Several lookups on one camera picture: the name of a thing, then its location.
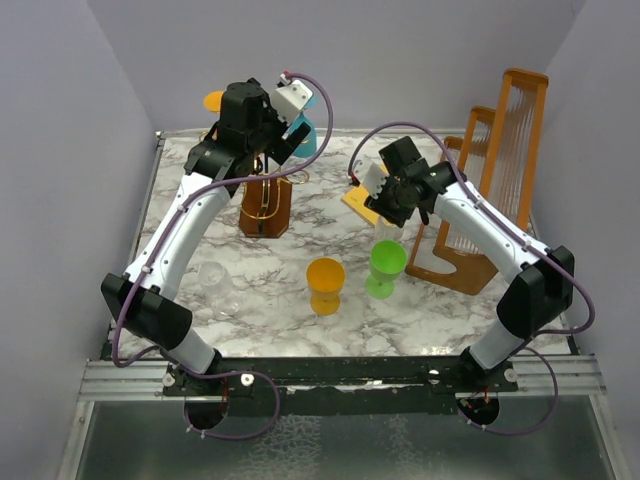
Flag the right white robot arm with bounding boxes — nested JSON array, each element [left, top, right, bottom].
[[354, 136, 575, 391]]

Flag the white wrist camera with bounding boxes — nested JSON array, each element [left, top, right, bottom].
[[269, 73, 313, 125], [352, 160, 389, 199]]

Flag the gold wire wine glass rack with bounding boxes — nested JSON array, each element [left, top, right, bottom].
[[239, 170, 310, 239]]

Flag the aluminium frame rail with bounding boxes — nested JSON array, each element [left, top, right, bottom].
[[78, 355, 606, 402]]

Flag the green plastic goblet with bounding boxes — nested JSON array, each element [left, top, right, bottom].
[[365, 240, 408, 299]]

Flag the orange plastic goblet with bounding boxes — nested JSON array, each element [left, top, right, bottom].
[[306, 257, 346, 316], [203, 91, 224, 113]]

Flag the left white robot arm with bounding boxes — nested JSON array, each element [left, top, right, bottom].
[[101, 77, 313, 395]]

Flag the wooden string harp rack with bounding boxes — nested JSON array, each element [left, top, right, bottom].
[[405, 68, 549, 295]]

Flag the purple cable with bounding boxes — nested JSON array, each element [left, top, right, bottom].
[[345, 122, 596, 434], [110, 72, 335, 441]]

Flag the blue plastic goblet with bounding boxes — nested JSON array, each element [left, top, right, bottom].
[[288, 97, 317, 159]]

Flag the yellow booklet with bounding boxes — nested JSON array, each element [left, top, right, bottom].
[[342, 173, 379, 226]]

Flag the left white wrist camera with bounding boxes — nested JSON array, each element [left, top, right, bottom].
[[269, 73, 313, 125]]

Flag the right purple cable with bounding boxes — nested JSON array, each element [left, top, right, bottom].
[[345, 122, 596, 434]]

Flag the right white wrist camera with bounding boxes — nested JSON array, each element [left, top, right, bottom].
[[352, 160, 389, 199]]

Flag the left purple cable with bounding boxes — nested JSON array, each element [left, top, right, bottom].
[[110, 72, 335, 441]]

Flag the clear wine glass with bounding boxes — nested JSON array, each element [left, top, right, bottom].
[[198, 262, 242, 316], [374, 216, 404, 243]]

